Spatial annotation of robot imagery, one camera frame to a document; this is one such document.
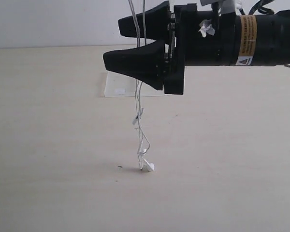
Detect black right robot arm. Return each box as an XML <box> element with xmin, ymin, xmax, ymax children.
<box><xmin>103</xmin><ymin>0</ymin><xmax>290</xmax><ymax>95</ymax></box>

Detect clear plastic storage case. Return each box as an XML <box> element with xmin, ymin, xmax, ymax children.
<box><xmin>104</xmin><ymin>71</ymin><xmax>164</xmax><ymax>98</ymax></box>

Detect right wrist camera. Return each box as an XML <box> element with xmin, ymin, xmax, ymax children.
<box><xmin>200</xmin><ymin>0</ymin><xmax>243</xmax><ymax>15</ymax></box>

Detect white wired earphones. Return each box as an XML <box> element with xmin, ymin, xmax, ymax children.
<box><xmin>128</xmin><ymin>0</ymin><xmax>155</xmax><ymax>172</ymax></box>

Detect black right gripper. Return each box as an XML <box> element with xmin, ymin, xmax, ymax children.
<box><xmin>102</xmin><ymin>1</ymin><xmax>236</xmax><ymax>95</ymax></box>

